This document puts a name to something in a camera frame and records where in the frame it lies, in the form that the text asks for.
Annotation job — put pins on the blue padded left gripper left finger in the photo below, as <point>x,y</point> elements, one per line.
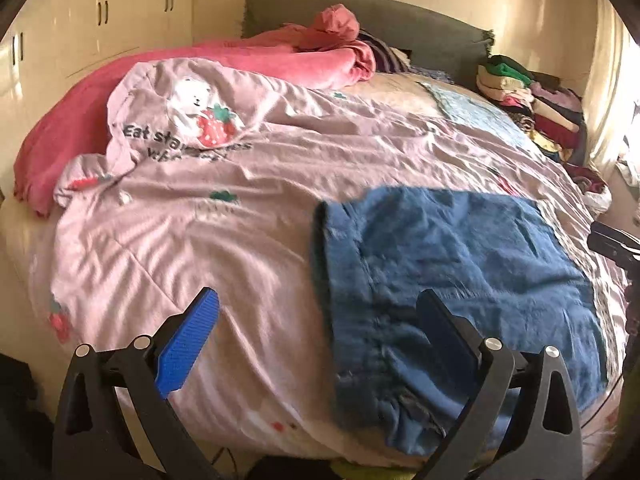
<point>180,340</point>

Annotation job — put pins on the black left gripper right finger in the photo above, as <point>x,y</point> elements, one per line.
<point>455,340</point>

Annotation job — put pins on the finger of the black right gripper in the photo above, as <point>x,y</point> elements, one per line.
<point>618,246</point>

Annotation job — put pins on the blue denim pants lace trim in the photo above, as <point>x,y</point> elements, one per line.
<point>492,259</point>

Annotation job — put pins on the red white crumpled garment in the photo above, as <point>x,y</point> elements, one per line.
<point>595,192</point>

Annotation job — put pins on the clothes pile on windowsill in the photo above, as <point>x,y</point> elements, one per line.
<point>628,159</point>

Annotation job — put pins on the folded clothes stack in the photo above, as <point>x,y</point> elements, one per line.
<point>550,114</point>

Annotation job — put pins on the pink strawberry print duvet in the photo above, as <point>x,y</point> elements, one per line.
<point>211,178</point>

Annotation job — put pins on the cream curtain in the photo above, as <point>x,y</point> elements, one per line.
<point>612,90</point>

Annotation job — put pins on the light blue knitted cloth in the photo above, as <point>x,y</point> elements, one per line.
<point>474,113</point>

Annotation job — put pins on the dark green headboard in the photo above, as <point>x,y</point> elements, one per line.
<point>435,41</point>

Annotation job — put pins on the striped purple pillow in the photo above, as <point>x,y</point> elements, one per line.
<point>388,60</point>

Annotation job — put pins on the cream wardrobe with handles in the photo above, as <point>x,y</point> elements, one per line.
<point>51,44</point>

